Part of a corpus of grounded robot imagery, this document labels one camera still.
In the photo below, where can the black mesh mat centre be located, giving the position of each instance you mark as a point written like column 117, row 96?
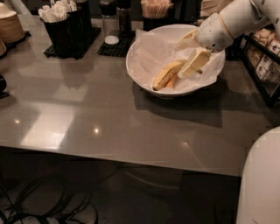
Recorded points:
column 118, row 50

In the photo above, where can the black cutlery holder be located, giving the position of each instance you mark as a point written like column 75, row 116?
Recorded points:
column 61, row 36
column 80, row 21

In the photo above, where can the small packets in rack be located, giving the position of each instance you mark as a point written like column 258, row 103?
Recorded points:
column 265, row 67

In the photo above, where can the black container with stirrers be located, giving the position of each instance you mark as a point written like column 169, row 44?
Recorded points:
column 155, row 13

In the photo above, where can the black cutlery holder rear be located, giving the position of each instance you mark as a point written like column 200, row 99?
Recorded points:
column 80, row 21

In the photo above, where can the stack of brown lids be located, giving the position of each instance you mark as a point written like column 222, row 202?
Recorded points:
column 11, row 30

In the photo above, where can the black mat under lids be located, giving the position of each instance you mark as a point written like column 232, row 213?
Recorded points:
column 13, row 45

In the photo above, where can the black mesh mat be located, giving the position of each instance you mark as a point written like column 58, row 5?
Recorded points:
column 78, row 49
column 118, row 50

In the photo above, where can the yellow banana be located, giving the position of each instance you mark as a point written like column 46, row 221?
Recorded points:
column 168, row 75

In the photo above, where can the pepper shaker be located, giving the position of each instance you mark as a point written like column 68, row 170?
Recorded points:
column 124, row 17

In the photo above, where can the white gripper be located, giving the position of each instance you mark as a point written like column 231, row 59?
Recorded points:
column 212, row 32

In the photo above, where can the white plastic cutlery bundle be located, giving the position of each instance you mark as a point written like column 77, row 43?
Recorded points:
column 57, row 10

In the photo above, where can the white paper liner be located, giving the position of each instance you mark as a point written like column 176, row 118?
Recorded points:
column 151, row 49

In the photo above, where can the white bowl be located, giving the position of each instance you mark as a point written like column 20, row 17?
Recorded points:
column 163, row 90

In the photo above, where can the black mesh mat left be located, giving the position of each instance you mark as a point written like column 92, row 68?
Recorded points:
column 78, row 49

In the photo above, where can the black cutlery holder front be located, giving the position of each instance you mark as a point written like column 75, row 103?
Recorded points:
column 61, row 36

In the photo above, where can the black object left edge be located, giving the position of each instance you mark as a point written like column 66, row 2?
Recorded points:
column 3, row 86

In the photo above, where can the salt shaker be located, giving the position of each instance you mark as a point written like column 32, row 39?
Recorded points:
column 109, row 23

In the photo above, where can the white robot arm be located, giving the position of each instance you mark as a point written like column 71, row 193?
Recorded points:
column 242, row 16

